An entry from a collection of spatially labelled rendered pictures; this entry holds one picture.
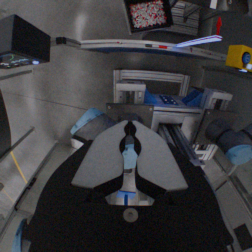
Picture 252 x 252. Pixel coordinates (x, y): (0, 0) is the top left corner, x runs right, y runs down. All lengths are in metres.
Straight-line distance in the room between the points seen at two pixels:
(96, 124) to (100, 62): 1.28
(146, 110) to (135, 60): 1.06
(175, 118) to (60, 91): 1.57
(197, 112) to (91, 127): 0.61
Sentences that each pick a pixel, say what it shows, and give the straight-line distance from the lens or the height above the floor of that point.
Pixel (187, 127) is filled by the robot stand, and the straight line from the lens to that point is 0.78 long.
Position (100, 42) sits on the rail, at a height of 0.86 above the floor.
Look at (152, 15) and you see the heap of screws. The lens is 0.75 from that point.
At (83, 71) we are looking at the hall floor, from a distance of 1.65.
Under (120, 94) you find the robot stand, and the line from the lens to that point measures 0.57.
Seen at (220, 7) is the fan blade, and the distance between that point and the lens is 0.49.
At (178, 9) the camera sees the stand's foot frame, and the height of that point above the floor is 0.08.
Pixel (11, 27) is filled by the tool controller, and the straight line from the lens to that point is 0.45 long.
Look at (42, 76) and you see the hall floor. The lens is 1.97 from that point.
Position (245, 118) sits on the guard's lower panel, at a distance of 1.22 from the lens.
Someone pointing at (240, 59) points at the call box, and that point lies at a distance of 0.67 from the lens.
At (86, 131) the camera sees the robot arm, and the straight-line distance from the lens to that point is 0.36.
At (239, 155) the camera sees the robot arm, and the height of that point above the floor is 1.26.
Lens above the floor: 1.54
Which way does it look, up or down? 60 degrees down
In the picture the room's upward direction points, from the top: 177 degrees counter-clockwise
